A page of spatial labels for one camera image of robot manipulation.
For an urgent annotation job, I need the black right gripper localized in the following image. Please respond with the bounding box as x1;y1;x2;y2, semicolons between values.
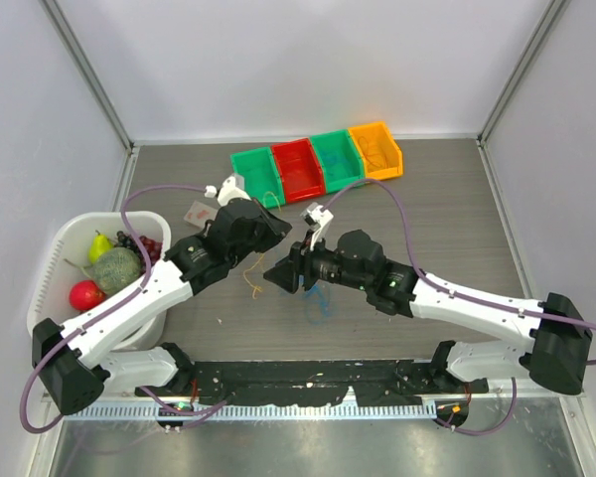
264;229;371;295

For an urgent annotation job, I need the blue cable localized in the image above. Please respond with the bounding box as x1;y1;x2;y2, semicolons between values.
319;143;359;181
277;285;339;325

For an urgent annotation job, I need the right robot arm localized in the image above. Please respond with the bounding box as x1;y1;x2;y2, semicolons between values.
263;230;592;396

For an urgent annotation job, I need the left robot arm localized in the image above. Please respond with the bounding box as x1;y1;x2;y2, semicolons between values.
32;198;292;416

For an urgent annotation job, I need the left green bin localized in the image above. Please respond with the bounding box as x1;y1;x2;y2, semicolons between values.
230;147;286;209

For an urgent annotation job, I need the green bin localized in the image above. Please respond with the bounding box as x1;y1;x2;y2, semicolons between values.
230;147;286;209
310;129;365;193

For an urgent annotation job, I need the red bin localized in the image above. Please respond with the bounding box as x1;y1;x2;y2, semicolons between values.
271;138;326;203

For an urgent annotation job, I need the small card box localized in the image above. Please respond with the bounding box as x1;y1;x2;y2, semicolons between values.
183;201;218;229

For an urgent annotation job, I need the right green bin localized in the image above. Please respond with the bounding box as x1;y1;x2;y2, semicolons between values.
310;129;365;193

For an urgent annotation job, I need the orange bin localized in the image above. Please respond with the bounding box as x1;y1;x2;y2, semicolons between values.
348;121;404;181

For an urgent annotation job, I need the dark grape bunch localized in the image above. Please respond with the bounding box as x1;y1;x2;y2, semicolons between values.
115;231;162;265

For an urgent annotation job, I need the green melon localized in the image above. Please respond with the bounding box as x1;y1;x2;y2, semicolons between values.
90;247;142;296

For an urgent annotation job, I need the green pear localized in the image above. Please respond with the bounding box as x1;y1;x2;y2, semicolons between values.
87;231;114;264

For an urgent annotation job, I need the red apple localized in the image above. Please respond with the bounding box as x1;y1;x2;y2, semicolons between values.
69;280;106;312

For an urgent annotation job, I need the white plastic basket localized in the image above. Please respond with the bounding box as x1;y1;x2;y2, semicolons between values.
27;211;172;351

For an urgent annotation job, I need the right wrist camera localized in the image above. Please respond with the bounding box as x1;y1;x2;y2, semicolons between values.
300;203;334;251

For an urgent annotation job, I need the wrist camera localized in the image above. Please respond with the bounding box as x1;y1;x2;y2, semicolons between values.
204;173;250;207
300;203;334;251

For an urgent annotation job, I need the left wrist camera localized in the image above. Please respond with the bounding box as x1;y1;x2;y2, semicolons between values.
204;173;250;207

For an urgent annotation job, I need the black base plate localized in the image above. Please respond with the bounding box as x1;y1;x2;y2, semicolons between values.
150;360;489;407

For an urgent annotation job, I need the white cable duct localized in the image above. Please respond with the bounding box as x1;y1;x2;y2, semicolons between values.
66;399;437;422

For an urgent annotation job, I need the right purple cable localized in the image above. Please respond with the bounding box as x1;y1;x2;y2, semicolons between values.
322;178;596;369

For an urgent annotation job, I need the purple cable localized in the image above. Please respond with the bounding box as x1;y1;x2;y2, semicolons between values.
19;183;215;434
322;178;596;369

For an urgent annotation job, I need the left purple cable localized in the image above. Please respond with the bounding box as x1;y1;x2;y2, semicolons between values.
19;183;215;434

